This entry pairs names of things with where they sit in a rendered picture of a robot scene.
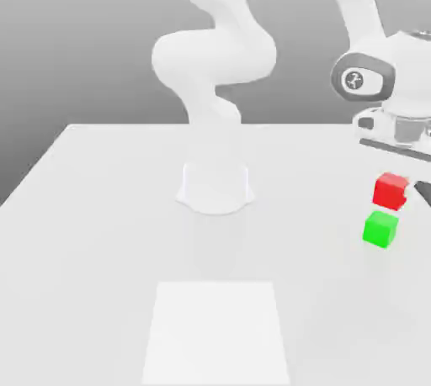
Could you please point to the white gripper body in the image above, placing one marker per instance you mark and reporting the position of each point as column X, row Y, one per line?
column 397, row 154

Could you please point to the small green cube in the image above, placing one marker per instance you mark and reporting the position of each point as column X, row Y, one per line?
column 378, row 231

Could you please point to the small red cube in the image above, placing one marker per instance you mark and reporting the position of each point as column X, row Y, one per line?
column 388, row 191

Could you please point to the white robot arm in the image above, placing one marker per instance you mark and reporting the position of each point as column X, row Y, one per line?
column 215, row 56

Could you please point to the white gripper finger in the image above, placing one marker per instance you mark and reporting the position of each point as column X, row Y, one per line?
column 425, row 191

